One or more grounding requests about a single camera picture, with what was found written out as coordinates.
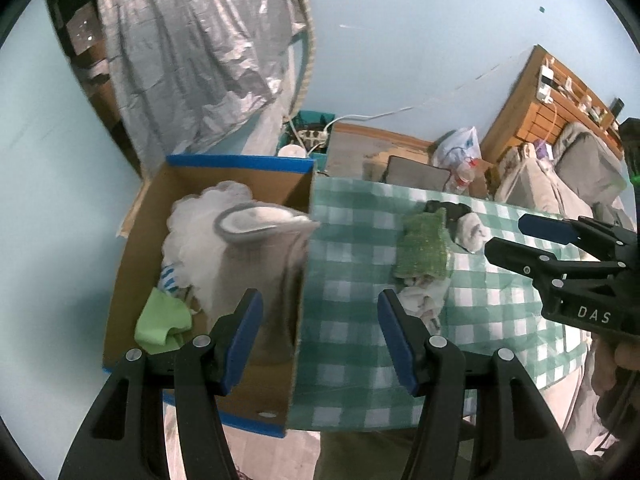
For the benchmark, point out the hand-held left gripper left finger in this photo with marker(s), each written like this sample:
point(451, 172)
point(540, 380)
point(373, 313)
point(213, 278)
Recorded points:
point(245, 335)

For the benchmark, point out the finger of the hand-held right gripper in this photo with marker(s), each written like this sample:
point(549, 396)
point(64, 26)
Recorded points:
point(515, 252)
point(545, 227)

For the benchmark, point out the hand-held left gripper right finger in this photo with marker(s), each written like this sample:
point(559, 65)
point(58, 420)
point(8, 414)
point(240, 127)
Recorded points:
point(400, 340)

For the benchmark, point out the light green microfiber cloth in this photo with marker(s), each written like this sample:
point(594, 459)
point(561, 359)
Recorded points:
point(160, 320)

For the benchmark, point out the blue striped cloth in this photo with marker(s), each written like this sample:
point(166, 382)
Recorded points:
point(169, 280)

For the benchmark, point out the white mesh bath loofah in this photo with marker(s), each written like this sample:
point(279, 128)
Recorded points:
point(195, 240)

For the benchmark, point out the blue-edged cardboard box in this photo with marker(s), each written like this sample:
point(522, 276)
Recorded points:
point(150, 215)

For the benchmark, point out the person's right hand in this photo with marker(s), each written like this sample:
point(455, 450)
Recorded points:
point(627, 355)

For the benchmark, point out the grey white rolled sock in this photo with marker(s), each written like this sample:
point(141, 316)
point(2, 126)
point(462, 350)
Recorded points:
point(472, 235)

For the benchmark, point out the grey blanket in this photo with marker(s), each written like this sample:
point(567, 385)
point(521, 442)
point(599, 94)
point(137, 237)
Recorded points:
point(530, 180)

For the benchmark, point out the small brown cardboard box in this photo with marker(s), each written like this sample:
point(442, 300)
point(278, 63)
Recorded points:
point(489, 180)

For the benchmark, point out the black cloth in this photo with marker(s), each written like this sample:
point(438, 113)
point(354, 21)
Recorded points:
point(452, 210)

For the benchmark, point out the grey pillow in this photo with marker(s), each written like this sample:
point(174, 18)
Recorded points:
point(585, 160)

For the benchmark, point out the purple box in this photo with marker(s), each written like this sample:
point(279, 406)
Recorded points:
point(544, 149)

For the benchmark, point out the green scrubbing sponge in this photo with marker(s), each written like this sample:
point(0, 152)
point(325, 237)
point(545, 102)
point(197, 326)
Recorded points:
point(420, 250)

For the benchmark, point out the clear plastic bottle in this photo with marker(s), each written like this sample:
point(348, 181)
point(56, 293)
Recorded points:
point(465, 175)

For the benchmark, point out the green checkered tablecloth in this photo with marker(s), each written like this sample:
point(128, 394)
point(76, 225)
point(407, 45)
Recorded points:
point(350, 240)

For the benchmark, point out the wooden headboard shelf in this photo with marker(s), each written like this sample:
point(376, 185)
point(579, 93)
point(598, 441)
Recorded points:
point(525, 110)

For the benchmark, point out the white plastic bag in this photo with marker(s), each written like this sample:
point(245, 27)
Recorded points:
point(460, 142)

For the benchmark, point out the person's olive trouser leg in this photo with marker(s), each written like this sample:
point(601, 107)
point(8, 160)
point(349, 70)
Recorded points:
point(360, 455)

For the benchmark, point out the white charger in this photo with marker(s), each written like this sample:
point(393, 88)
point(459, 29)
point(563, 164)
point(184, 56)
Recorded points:
point(545, 92)

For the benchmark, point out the black phone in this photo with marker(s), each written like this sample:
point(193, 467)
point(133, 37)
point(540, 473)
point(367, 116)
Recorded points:
point(617, 106)

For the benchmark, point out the white cylindrical appliance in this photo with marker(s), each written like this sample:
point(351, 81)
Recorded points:
point(292, 151)

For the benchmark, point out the white power strip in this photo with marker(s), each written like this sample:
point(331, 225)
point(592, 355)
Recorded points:
point(312, 136)

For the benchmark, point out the teal plastic crate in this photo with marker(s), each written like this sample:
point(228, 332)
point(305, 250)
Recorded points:
point(312, 114)

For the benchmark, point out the silver plastic tarp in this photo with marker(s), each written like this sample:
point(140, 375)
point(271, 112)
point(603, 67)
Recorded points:
point(200, 50)

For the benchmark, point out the dark storage shelf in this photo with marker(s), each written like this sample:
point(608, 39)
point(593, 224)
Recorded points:
point(85, 35)

